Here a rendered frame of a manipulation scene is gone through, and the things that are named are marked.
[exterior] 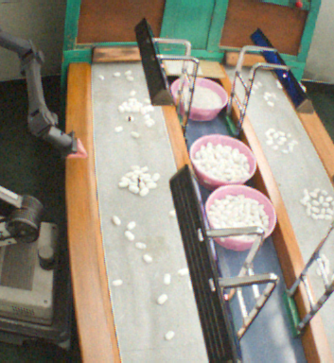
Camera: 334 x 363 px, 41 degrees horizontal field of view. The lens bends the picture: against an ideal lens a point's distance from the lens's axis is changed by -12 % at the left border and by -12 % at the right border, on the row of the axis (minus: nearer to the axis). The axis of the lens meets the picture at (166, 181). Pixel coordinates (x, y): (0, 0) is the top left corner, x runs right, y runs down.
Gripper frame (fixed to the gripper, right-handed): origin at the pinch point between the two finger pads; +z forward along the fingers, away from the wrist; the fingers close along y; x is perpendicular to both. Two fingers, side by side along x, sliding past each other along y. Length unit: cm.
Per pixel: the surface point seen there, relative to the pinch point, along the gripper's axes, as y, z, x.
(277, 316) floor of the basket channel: -67, 53, -30
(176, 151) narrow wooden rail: 6.1, 29.9, -19.3
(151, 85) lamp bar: 7.8, 0.1, -34.1
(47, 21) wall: 166, -3, 36
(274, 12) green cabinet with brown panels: 79, 53, -87
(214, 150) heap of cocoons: 9, 44, -28
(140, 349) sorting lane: -76, 11, -3
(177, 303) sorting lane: -60, 22, -12
